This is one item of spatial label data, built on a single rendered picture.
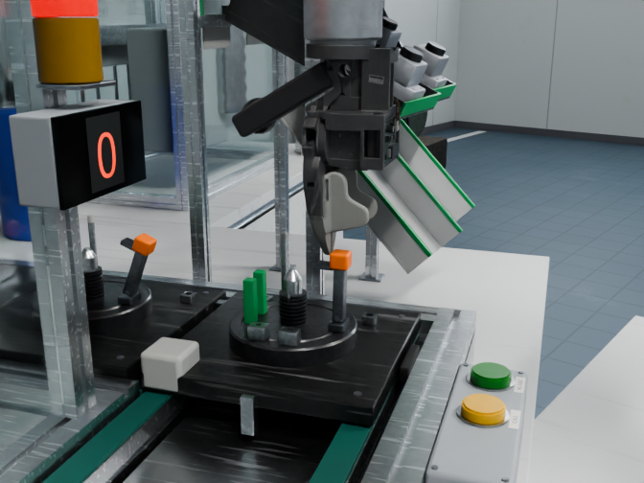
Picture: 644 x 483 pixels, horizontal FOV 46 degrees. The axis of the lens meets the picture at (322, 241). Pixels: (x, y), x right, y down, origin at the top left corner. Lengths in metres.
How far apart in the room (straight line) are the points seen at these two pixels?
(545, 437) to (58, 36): 0.65
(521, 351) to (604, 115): 7.66
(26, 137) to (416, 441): 0.40
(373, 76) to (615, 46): 7.94
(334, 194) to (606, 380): 0.48
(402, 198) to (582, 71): 7.69
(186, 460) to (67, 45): 0.38
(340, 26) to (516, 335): 0.60
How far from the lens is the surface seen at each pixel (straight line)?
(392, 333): 0.85
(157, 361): 0.77
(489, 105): 9.18
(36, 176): 0.61
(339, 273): 0.78
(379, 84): 0.72
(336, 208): 0.75
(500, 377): 0.77
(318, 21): 0.72
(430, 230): 1.10
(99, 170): 0.64
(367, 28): 0.72
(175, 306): 0.94
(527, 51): 8.96
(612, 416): 0.97
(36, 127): 0.60
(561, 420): 0.95
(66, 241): 0.68
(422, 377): 0.78
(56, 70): 0.63
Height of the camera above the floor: 1.31
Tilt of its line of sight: 17 degrees down
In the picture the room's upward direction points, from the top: straight up
